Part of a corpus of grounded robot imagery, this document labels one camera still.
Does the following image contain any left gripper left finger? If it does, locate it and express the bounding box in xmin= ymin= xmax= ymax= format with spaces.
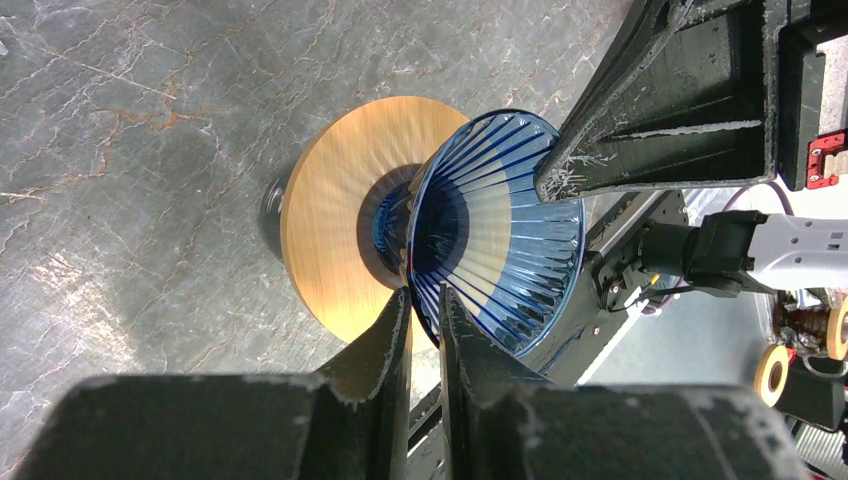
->
xmin=17 ymin=288 xmax=412 ymax=479

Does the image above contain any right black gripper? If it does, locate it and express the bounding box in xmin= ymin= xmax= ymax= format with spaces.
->
xmin=534 ymin=1 xmax=847 ymax=202

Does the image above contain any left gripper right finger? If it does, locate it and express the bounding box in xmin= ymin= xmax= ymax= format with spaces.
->
xmin=438 ymin=286 xmax=810 ymax=479

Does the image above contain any glass coffee carafe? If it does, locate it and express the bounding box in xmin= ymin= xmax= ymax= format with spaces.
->
xmin=258 ymin=176 xmax=287 ymax=261

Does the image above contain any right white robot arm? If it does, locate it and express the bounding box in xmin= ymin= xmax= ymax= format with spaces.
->
xmin=534 ymin=1 xmax=847 ymax=297

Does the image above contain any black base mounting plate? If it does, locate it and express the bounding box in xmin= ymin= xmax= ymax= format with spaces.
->
xmin=407 ymin=188 xmax=690 ymax=480

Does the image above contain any masking tape roll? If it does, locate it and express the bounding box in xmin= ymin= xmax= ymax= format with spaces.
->
xmin=753 ymin=344 xmax=790 ymax=407

